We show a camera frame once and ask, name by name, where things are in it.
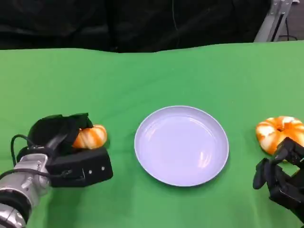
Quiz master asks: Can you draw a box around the aluminium frame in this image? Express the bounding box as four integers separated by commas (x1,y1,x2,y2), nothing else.
254,0,292,43

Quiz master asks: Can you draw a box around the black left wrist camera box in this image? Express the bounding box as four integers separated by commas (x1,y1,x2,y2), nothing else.
46,146,114,188

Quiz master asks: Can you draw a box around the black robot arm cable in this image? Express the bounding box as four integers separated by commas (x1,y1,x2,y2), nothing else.
0,134,72,181

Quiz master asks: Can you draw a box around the black floor cable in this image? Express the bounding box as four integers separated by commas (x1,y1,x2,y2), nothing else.
277,18,299,41

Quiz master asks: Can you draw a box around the black curtain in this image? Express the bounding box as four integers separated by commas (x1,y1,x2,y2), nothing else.
0,0,273,53

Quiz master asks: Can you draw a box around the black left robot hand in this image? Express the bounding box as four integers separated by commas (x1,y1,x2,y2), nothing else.
26,113,95,159

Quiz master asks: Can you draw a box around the green table cloth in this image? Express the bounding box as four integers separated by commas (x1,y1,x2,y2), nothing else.
0,40,304,228

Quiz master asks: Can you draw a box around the thin black hanging cable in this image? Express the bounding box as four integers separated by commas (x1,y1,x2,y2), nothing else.
171,0,179,31

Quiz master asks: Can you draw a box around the lilac plate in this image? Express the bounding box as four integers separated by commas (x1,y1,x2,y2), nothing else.
134,105,230,187

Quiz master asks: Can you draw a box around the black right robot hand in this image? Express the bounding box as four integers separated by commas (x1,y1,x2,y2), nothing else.
252,136,304,224

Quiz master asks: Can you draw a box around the orange and white bread roll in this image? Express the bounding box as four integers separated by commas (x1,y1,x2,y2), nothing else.
255,115,304,156
71,124,107,150

